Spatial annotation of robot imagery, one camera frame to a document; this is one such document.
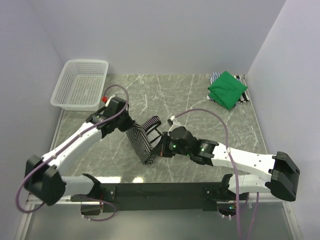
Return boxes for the striped clothes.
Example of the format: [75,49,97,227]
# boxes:
[125,115,162,165]

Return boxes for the blue striped folded tank top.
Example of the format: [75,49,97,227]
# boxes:
[206,71,245,107]

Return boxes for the white plastic laundry basket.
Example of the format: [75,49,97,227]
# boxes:
[50,59,109,112]

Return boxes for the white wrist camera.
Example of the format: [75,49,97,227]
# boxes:
[167,115,182,132]
[101,95,115,106]

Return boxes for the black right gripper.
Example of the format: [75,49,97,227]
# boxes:
[151,132,192,158]

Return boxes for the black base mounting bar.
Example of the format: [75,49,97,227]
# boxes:
[71,182,236,211]

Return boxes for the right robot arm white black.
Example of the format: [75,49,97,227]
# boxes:
[151,126,301,202]

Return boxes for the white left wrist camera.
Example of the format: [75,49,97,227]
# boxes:
[101,95,115,106]

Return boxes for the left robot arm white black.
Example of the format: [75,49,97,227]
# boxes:
[23,95,134,206]

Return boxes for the green tank top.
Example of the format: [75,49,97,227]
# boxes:
[207,70,249,111]

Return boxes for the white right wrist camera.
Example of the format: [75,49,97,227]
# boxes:
[167,115,182,132]

